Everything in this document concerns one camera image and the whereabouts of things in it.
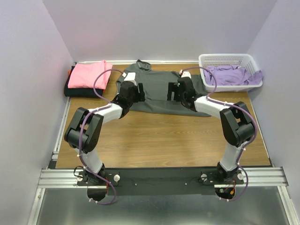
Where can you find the folded pink t-shirt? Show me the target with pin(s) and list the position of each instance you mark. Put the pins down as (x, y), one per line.
(84, 75)

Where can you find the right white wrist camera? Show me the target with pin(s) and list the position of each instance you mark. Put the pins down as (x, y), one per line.
(184, 74)

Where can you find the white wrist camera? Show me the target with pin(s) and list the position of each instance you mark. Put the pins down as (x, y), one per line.
(184, 74)
(130, 77)

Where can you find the purple t-shirt in basket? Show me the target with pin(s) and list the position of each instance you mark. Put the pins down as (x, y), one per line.
(235, 75)

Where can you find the white plastic laundry basket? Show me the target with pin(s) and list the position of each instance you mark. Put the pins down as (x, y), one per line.
(243, 60)

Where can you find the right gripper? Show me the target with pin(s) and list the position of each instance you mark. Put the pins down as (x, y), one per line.
(172, 86)

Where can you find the folded black t-shirt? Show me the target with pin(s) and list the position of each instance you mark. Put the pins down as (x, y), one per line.
(78, 92)

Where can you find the dark grey t-shirt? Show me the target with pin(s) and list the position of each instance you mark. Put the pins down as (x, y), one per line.
(155, 85)

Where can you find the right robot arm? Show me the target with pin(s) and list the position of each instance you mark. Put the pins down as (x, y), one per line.
(239, 127)

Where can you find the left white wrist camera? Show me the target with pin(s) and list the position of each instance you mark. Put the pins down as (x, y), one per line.
(130, 77)

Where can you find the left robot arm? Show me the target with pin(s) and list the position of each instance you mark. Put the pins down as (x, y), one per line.
(84, 129)

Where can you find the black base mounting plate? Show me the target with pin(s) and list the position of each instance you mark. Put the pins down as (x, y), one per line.
(161, 181)

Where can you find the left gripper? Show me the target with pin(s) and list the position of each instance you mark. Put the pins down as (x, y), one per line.
(141, 95)

